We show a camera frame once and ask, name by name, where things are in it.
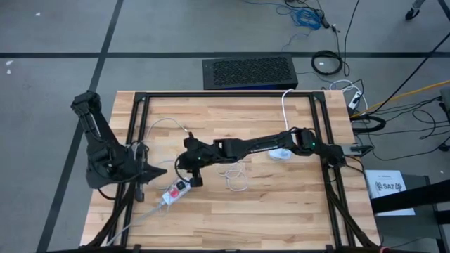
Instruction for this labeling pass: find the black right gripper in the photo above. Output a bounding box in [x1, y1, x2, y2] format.
[182, 132, 217, 188]

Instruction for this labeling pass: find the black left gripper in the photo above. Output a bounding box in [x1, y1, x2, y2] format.
[123, 142, 168, 202]

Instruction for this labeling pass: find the long white power strip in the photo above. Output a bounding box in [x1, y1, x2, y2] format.
[104, 178, 193, 246]

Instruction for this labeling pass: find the smooth white USB cable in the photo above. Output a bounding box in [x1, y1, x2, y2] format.
[216, 160, 249, 193]

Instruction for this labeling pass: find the white braided USB cable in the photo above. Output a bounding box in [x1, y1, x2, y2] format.
[133, 117, 191, 152]

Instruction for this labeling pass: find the square white USB power hub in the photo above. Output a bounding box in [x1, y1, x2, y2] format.
[267, 88, 295, 162]

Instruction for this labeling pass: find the black perforated computer case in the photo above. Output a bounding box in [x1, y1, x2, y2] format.
[202, 56, 299, 91]

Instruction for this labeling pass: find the small white power strip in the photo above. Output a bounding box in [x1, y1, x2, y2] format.
[347, 90, 364, 110]

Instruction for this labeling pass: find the white printed paper sheet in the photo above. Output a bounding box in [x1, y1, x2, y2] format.
[364, 169, 416, 217]

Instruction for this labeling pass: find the dark grey side stand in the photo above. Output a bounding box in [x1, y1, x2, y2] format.
[372, 174, 450, 253]

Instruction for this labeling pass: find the black bar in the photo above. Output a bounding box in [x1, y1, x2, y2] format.
[371, 178, 450, 214]

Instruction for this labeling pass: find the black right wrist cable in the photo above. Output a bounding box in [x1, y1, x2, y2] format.
[174, 153, 193, 183]

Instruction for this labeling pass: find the white looped floor cable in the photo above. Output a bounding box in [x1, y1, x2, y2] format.
[328, 79, 369, 112]

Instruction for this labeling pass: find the coiled black cable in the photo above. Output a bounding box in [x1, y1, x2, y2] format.
[311, 49, 344, 77]

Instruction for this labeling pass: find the blue cable bundle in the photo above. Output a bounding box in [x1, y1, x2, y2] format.
[243, 0, 323, 52]

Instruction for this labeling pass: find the thick black cable loop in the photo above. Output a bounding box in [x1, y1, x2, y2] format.
[351, 114, 387, 135]

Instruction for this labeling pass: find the thin black floor cable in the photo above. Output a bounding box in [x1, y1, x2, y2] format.
[342, 0, 361, 77]

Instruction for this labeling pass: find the thin black taut cable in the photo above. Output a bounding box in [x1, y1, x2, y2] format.
[371, 31, 450, 115]

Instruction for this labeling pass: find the yellow cable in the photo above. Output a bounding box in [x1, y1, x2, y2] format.
[351, 79, 450, 119]

